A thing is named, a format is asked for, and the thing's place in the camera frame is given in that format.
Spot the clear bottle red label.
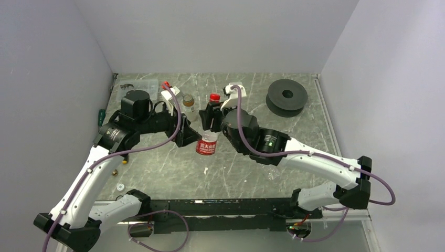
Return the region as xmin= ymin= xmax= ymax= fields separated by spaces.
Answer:
xmin=195 ymin=93 xmax=222 ymax=156

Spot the ribbed coffee latte bottle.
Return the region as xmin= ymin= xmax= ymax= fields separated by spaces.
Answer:
xmin=183 ymin=94 xmax=198 ymax=122

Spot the white tea bottle cap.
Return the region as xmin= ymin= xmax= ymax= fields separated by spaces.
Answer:
xmin=116 ymin=183 xmax=125 ymax=192

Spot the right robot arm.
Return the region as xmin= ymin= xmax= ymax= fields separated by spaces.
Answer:
xmin=198 ymin=101 xmax=372 ymax=218

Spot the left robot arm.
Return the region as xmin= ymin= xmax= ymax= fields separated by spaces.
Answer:
xmin=34 ymin=87 xmax=200 ymax=251

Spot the clear bottle white cap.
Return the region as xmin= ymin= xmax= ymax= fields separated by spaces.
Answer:
xmin=265 ymin=166 xmax=281 ymax=181

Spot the clear plastic organizer box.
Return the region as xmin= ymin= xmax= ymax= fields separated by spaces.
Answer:
xmin=116 ymin=79 xmax=160 ymax=102

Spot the black spool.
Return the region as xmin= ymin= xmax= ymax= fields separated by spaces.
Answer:
xmin=266 ymin=79 xmax=308 ymax=118

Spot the claw hammer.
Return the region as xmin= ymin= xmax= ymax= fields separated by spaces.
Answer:
xmin=120 ymin=83 xmax=134 ymax=90

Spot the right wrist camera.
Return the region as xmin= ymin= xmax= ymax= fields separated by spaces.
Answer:
xmin=220 ymin=82 xmax=247 ymax=110

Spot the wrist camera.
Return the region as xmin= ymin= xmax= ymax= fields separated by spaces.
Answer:
xmin=161 ymin=81 xmax=183 ymax=116
xmin=220 ymin=82 xmax=247 ymax=110

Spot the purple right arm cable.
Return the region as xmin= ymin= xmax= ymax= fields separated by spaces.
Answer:
xmin=230 ymin=85 xmax=396 ymax=206

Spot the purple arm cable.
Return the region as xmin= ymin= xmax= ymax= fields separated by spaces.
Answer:
xmin=41 ymin=83 xmax=183 ymax=252
xmin=230 ymin=85 xmax=396 ymax=206

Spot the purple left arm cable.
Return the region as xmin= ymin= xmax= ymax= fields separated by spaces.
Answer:
xmin=41 ymin=83 xmax=183 ymax=252

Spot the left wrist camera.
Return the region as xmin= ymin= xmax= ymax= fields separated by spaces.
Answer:
xmin=161 ymin=81 xmax=183 ymax=116

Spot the green handle screwdriver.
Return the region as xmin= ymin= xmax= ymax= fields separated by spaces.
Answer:
xmin=98 ymin=109 xmax=106 ymax=128

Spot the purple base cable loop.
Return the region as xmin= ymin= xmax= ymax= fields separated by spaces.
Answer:
xmin=127 ymin=209 xmax=190 ymax=252

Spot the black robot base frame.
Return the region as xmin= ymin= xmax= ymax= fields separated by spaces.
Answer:
xmin=127 ymin=197 xmax=323 ymax=234

